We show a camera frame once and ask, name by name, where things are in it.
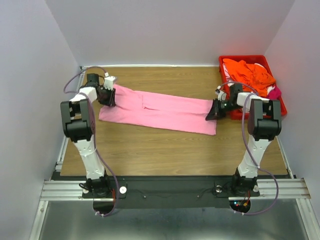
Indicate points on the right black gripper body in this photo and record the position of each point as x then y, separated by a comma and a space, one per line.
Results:
220, 108

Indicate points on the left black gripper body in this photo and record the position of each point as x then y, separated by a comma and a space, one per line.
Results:
106, 96

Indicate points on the light pink t shirt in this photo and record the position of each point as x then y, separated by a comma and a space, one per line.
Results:
159, 111

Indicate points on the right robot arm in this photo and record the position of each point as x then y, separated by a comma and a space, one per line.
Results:
261, 123

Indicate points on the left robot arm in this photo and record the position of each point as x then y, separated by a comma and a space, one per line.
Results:
79, 125

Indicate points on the red plastic bin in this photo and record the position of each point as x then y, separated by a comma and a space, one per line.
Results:
249, 59

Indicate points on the orange t shirt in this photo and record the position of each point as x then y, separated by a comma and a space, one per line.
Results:
253, 75

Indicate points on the magenta t shirt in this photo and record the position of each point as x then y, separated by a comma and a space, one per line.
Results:
273, 93

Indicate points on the silver round knob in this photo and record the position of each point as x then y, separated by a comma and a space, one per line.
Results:
218, 189

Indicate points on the white round knob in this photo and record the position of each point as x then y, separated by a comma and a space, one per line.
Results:
122, 189

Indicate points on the small circuit board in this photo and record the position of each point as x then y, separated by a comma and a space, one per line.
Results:
241, 204

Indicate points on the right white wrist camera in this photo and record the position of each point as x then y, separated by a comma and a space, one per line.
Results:
221, 95

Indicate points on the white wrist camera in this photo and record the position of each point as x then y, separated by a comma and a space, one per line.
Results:
109, 82
221, 95

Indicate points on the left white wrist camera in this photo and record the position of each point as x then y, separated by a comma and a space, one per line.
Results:
109, 82

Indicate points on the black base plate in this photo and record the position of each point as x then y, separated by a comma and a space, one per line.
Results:
135, 202

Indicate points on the aluminium frame rail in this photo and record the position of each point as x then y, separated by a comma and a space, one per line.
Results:
265, 189

